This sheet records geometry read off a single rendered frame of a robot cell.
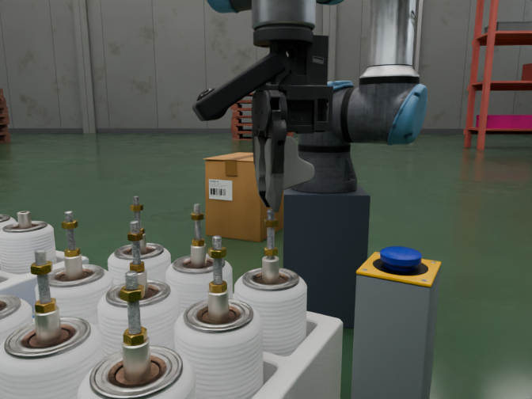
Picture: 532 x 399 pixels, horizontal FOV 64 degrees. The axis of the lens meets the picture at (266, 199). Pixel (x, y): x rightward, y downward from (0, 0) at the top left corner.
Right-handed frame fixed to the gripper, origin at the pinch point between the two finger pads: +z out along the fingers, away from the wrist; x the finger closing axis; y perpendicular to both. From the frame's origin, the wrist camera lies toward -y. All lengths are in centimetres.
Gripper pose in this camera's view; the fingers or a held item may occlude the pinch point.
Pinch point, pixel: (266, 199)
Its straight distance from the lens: 54.0
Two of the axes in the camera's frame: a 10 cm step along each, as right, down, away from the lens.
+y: 9.6, -0.5, 2.8
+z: 0.0, 9.8, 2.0
